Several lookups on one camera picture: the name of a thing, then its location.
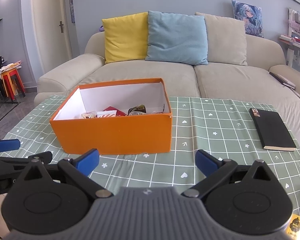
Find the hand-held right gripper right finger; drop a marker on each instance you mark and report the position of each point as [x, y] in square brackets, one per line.
[203, 160]

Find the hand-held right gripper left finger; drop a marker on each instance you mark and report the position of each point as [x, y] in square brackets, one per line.
[87, 161]

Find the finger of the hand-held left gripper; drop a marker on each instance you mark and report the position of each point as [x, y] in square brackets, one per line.
[46, 156]
[8, 145]

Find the orange cardboard box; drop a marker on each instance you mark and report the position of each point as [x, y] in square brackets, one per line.
[110, 135]

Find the clear date walnut packet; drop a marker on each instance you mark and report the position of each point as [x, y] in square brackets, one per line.
[88, 115]

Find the large red snack packet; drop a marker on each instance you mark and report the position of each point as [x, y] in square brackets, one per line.
[120, 111]

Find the red plastic stool stack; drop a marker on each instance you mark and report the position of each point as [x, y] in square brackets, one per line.
[12, 81]

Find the black notebook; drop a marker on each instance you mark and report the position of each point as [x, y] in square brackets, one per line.
[272, 127]

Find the cream cloth bundle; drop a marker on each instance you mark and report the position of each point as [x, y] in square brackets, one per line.
[8, 67]

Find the beige sofa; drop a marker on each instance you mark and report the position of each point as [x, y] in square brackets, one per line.
[145, 77]

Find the dark book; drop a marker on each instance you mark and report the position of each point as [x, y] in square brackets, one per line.
[282, 79]

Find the yellow card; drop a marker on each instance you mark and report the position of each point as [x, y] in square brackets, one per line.
[295, 226]

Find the white door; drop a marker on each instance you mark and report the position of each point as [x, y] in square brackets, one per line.
[47, 30]

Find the beige cushion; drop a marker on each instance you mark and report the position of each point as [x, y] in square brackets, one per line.
[225, 40]

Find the light blue cushion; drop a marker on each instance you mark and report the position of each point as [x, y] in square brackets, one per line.
[176, 37]

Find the yellow cushion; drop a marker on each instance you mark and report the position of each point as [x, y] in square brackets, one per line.
[126, 37]

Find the purple cushion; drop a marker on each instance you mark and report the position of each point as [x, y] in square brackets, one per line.
[101, 28]

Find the glass side table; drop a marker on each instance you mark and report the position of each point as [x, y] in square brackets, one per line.
[297, 58]

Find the stack of books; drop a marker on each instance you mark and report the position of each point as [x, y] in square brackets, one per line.
[295, 41]

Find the printed figure cushion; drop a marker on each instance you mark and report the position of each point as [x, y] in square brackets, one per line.
[250, 17]

